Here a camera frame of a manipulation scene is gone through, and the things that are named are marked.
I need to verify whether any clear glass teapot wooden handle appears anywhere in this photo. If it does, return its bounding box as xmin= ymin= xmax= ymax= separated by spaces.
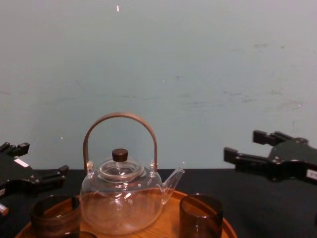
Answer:
xmin=79 ymin=112 xmax=186 ymax=236

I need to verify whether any black table cloth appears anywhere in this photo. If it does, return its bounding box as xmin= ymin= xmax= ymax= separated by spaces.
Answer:
xmin=0 ymin=168 xmax=317 ymax=238

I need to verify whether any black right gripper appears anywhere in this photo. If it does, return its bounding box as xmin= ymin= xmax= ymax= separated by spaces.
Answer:
xmin=223 ymin=129 xmax=317 ymax=186

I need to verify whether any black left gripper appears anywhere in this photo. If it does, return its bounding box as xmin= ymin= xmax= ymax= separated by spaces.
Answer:
xmin=0 ymin=142 xmax=70 ymax=199

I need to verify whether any round wooden tray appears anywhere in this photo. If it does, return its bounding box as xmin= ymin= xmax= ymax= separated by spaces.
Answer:
xmin=14 ymin=187 xmax=239 ymax=238

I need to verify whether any glass teapot lid wooden knob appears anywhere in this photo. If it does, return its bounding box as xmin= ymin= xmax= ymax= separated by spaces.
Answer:
xmin=99 ymin=148 xmax=145 ymax=181

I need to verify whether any brown glass cup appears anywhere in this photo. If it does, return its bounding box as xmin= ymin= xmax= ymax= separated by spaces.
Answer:
xmin=61 ymin=230 xmax=98 ymax=238
xmin=30 ymin=194 xmax=82 ymax=238
xmin=179 ymin=193 xmax=224 ymax=238

